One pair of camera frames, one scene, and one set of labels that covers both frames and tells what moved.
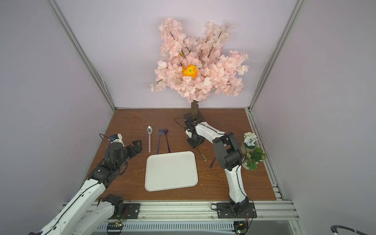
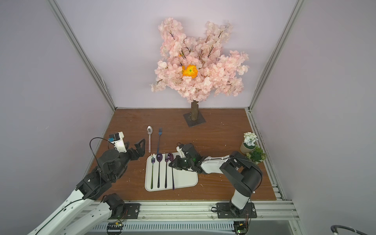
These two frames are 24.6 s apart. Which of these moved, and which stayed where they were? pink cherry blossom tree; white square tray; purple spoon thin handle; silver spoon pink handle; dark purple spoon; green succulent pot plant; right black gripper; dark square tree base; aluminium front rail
Moved: dark purple spoon; purple spoon thin handle; right black gripper
Stayed: aluminium front rail; green succulent pot plant; pink cherry blossom tree; white square tray; silver spoon pink handle; dark square tree base
